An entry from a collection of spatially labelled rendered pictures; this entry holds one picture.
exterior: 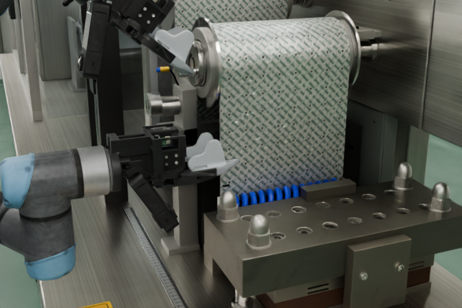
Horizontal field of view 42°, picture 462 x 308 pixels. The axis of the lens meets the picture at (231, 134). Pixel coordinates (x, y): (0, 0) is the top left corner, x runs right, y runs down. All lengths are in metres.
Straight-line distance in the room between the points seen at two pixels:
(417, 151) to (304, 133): 0.40
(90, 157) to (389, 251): 0.46
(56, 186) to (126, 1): 0.29
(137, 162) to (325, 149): 0.34
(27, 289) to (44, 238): 1.90
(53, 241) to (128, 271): 0.19
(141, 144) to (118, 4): 0.21
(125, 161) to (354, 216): 0.37
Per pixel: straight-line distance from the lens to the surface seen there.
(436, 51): 1.01
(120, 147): 0.91
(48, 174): 0.89
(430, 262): 1.04
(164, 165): 0.93
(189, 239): 1.12
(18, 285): 2.86
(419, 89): 1.04
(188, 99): 1.01
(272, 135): 1.01
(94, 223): 1.25
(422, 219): 0.99
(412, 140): 1.35
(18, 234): 0.97
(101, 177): 0.90
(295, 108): 1.02
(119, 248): 1.15
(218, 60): 0.93
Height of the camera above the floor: 1.45
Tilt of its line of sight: 18 degrees down
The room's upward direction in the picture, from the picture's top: straight up
